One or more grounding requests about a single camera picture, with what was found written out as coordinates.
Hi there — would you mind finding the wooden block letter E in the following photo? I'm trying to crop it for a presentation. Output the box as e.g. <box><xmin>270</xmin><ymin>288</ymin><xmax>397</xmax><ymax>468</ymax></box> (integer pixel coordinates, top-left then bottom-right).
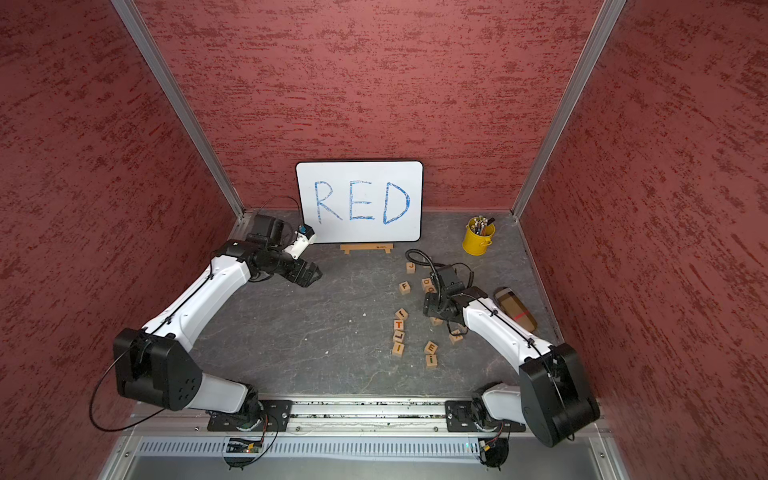
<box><xmin>424</xmin><ymin>341</ymin><xmax>438</xmax><ymax>355</ymax></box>

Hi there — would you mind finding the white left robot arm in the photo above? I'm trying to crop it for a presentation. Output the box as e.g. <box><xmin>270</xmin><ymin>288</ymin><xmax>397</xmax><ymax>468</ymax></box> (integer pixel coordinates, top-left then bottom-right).
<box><xmin>110</xmin><ymin>215</ymin><xmax>322</xmax><ymax>431</ymax></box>

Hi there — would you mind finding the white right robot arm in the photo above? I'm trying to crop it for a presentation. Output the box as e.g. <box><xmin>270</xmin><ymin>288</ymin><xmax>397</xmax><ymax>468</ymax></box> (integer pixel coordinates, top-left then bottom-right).
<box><xmin>423</xmin><ymin>267</ymin><xmax>601</xmax><ymax>447</ymax></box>

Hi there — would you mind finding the wooden block letter X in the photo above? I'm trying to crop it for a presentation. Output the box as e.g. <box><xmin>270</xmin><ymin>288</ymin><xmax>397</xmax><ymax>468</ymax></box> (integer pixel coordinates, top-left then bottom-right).
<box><xmin>449</xmin><ymin>330</ymin><xmax>464</xmax><ymax>344</ymax></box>

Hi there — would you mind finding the yellow pencil cup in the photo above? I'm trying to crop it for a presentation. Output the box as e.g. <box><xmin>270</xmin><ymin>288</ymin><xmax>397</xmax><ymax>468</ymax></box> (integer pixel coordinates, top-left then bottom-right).
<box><xmin>462</xmin><ymin>216</ymin><xmax>496</xmax><ymax>256</ymax></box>

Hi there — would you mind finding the wooden whiteboard stand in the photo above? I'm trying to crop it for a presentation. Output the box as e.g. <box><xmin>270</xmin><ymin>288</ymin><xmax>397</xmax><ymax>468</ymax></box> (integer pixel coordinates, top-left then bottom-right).
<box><xmin>340</xmin><ymin>243</ymin><xmax>394</xmax><ymax>255</ymax></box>

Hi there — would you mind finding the whiteboard with RED text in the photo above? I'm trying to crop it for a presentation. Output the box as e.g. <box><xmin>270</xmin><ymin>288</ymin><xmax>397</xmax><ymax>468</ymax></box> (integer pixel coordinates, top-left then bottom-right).
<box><xmin>295</xmin><ymin>160</ymin><xmax>425</xmax><ymax>244</ymax></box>

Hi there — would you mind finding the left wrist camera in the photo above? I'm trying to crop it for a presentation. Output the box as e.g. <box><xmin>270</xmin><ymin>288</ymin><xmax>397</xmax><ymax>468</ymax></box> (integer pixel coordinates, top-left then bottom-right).
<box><xmin>283</xmin><ymin>224</ymin><xmax>316</xmax><ymax>259</ymax></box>

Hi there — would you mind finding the black corrugated cable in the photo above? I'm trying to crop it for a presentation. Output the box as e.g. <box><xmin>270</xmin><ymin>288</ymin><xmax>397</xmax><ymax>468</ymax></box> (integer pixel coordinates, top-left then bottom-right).
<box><xmin>404</xmin><ymin>248</ymin><xmax>448</xmax><ymax>283</ymax></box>

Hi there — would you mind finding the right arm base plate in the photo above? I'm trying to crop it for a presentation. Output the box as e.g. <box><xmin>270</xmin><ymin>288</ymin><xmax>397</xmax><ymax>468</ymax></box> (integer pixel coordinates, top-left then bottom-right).
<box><xmin>444</xmin><ymin>400</ymin><xmax>526</xmax><ymax>435</ymax></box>

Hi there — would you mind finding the aluminium front rail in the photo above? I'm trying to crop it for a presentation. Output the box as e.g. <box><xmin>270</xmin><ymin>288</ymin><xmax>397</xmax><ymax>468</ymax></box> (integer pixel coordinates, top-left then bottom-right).
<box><xmin>128</xmin><ymin>395</ymin><xmax>607</xmax><ymax>436</ymax></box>

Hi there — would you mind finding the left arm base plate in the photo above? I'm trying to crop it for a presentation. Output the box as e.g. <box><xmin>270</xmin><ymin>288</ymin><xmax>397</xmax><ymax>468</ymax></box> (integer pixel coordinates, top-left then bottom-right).
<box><xmin>207</xmin><ymin>399</ymin><xmax>293</xmax><ymax>434</ymax></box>

